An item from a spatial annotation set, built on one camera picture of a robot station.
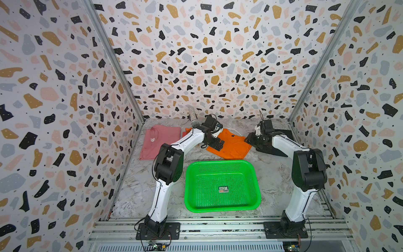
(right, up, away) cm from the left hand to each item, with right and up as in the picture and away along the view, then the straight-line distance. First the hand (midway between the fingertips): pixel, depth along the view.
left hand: (218, 142), depth 98 cm
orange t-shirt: (+11, -3, +6) cm, 13 cm away
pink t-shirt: (-43, +2, +9) cm, 44 cm away
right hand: (+18, +1, +1) cm, 18 cm away
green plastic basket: (+1, -24, -10) cm, 26 cm away
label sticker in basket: (+3, -26, -10) cm, 28 cm away
